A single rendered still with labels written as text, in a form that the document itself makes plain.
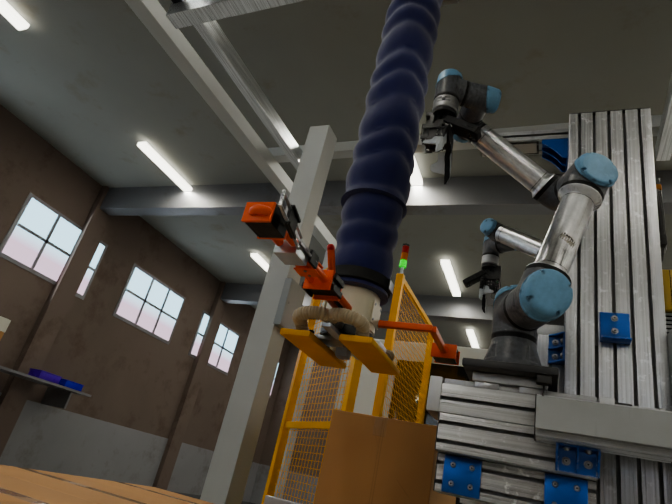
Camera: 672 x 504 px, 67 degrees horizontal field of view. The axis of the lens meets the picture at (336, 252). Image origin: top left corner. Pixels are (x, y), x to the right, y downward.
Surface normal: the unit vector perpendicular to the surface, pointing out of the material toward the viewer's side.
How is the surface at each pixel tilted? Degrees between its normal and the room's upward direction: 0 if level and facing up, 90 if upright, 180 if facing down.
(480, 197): 90
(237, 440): 90
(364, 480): 90
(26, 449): 90
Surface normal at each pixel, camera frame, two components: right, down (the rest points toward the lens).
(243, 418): -0.37, -0.47
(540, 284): 0.04, -0.30
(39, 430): 0.92, 0.03
